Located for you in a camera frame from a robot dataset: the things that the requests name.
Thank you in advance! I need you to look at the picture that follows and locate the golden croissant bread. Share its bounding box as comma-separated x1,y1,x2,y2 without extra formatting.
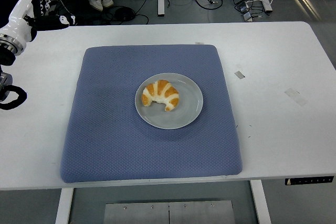
141,79,180,112

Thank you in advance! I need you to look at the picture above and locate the black table control panel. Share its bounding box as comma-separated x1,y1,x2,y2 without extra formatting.
285,176,334,186

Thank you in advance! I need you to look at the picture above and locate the black cable coil on floor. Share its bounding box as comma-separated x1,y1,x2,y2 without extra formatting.
113,6,137,22

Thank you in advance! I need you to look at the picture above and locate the white table leg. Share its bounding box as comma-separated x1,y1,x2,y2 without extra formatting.
249,179,272,224
54,187,75,224

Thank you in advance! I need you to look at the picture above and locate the large clear tape strip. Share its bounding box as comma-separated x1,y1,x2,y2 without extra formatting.
284,88,308,107

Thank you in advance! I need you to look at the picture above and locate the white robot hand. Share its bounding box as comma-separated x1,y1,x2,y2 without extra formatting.
0,0,77,49

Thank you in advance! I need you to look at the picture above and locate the grey round plate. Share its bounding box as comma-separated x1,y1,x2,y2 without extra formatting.
134,72,204,130

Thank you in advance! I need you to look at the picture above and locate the grey metal plate with screws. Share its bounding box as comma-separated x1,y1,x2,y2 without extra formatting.
102,200,236,224

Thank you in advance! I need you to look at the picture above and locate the blue textured mat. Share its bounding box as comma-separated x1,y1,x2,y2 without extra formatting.
59,44,243,184

